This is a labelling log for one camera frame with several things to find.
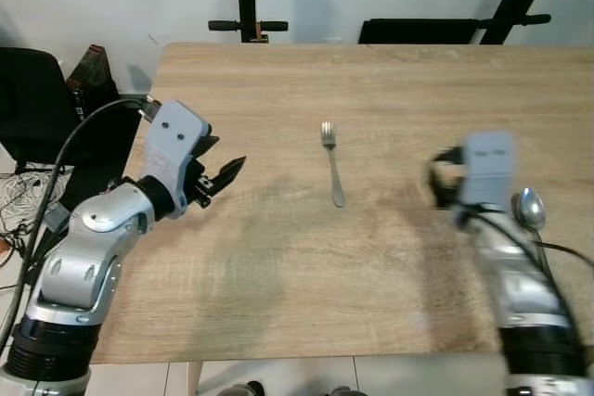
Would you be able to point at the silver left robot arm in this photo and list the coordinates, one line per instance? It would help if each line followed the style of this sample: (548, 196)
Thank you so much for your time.
(83, 257)

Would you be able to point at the dark brown triangular object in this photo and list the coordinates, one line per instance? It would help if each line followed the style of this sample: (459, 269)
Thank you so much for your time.
(91, 67)

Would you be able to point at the silver fork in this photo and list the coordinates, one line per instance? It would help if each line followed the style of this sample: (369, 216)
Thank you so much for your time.
(332, 173)

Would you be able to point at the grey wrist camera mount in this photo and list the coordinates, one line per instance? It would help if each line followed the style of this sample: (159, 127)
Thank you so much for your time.
(172, 141)
(487, 169)

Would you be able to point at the black padded bench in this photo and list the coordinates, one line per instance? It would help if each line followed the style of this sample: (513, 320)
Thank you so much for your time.
(418, 31)

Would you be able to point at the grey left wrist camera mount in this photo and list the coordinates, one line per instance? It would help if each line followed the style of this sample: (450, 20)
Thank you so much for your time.
(172, 141)

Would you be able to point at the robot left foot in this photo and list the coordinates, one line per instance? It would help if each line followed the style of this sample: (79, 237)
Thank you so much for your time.
(241, 389)

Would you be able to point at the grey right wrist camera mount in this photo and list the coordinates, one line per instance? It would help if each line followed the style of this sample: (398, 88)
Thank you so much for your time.
(487, 169)

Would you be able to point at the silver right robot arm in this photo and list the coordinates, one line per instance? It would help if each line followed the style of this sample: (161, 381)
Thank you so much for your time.
(524, 303)

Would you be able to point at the silver spoon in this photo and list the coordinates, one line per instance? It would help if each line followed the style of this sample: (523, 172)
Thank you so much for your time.
(530, 209)

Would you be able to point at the light oak wooden table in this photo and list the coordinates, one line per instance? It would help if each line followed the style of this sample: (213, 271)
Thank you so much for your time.
(278, 275)

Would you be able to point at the black office chair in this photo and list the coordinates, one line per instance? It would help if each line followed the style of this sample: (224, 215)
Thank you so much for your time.
(37, 104)

